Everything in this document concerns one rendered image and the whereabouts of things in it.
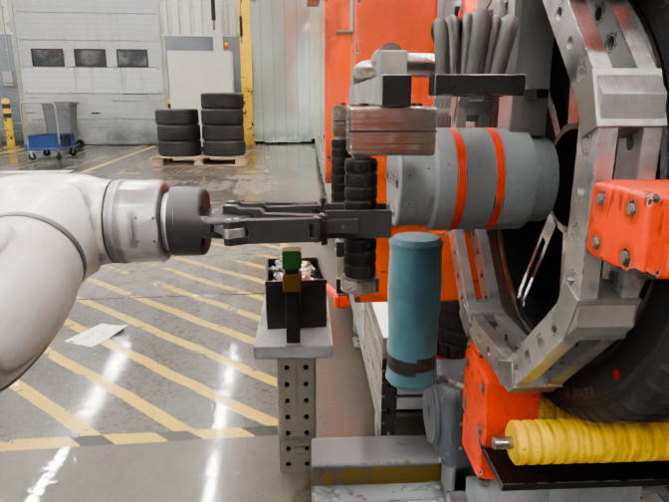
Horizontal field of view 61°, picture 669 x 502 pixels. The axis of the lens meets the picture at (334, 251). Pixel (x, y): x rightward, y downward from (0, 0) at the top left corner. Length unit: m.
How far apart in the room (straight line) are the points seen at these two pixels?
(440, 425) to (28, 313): 0.89
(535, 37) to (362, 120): 0.31
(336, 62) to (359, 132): 2.55
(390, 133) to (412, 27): 0.64
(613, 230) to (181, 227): 0.41
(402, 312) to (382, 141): 0.41
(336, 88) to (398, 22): 1.93
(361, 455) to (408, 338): 0.56
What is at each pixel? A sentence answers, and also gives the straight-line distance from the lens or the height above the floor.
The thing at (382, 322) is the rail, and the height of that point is 0.39.
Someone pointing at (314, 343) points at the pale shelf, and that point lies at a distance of 1.24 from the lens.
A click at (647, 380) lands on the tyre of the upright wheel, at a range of 0.68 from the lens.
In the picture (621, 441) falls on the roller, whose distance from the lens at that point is 0.87.
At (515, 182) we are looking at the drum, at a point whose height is 0.85.
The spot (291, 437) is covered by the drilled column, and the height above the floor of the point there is 0.10.
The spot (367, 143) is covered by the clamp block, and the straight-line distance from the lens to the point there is 0.59.
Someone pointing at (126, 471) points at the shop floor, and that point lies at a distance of 1.72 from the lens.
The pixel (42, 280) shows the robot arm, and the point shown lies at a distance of 0.53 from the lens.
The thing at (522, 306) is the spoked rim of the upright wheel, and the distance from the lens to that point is 0.99.
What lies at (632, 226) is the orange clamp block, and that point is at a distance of 0.52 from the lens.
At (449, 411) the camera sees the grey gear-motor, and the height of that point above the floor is 0.37.
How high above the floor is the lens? 0.95
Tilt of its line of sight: 15 degrees down
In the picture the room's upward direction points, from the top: straight up
